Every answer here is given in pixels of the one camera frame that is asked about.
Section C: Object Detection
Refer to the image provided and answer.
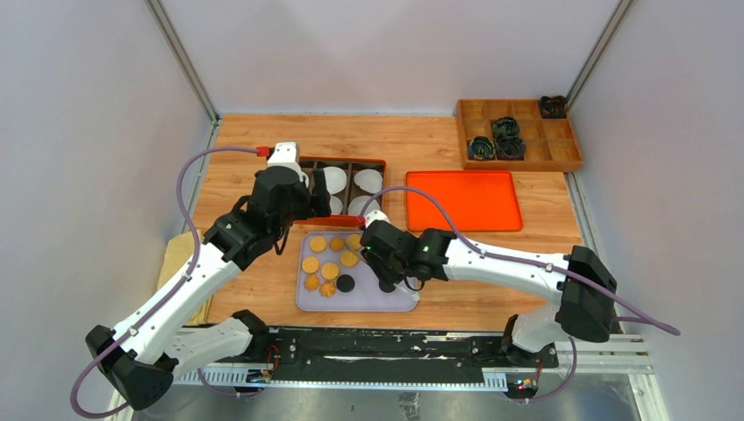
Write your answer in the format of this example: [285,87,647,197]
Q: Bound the round yellow biscuit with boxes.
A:
[340,250,360,268]
[309,235,327,253]
[320,262,340,281]
[345,233,361,251]
[301,256,320,275]

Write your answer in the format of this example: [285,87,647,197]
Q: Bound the orange cookie box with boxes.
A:
[299,155,387,227]

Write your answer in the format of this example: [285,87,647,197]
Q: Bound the metal tongs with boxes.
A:
[399,278,420,303]

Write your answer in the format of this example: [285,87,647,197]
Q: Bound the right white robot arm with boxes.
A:
[360,210,617,367]

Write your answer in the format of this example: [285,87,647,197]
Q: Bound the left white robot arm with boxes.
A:
[70,141,331,418]

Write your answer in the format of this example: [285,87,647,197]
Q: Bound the black sandwich cookie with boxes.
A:
[378,281,397,294]
[336,275,356,293]

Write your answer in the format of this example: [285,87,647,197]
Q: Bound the swirl butter cookie top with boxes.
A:
[329,237,346,252]

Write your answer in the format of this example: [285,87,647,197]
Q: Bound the swirl butter cookie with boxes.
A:
[318,281,337,297]
[329,237,346,252]
[304,274,321,291]

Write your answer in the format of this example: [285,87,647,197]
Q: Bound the white paper cup liner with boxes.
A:
[347,195,381,217]
[323,167,347,195]
[354,168,383,194]
[329,196,343,215]

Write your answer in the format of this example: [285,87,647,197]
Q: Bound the lavender cookie tray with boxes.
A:
[295,231,419,312]

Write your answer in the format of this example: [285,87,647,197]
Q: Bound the orange box lid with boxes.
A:
[405,170,523,232]

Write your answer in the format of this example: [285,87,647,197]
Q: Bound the yellow cloth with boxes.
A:
[156,232,213,327]

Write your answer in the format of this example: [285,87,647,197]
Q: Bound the black coiled item left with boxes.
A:
[467,136,496,161]

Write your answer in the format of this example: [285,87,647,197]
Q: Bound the black coiled item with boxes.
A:
[490,117,520,139]
[467,136,496,161]
[495,136,526,161]

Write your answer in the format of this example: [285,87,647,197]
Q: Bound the black coiled item right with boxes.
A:
[495,136,526,161]

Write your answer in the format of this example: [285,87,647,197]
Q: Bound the wooden compartment organizer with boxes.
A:
[455,99,583,173]

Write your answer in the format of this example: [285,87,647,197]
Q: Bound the black coiled item top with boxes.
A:
[490,117,520,139]

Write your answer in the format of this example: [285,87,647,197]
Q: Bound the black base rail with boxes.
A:
[175,325,653,398]

